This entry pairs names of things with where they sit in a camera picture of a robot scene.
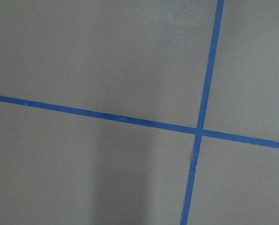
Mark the blue tape line lengthwise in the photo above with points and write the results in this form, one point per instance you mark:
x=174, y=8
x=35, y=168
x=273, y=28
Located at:
x=202, y=112

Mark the blue tape line crosswise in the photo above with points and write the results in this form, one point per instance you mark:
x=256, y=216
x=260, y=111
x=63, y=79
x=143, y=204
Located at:
x=140, y=122

